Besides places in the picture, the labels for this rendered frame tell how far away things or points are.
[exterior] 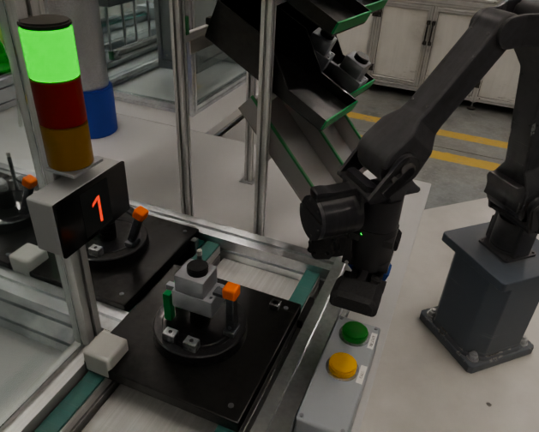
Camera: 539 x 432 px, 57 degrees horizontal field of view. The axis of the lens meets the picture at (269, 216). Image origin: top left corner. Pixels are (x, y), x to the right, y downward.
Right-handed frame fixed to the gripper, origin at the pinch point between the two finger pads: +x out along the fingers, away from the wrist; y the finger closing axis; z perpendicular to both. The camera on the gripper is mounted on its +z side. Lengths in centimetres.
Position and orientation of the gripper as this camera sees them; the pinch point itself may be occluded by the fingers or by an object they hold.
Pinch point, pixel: (363, 291)
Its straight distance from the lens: 74.4
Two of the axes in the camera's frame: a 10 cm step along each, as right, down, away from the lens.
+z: -9.2, -2.4, 3.0
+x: -0.4, 8.4, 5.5
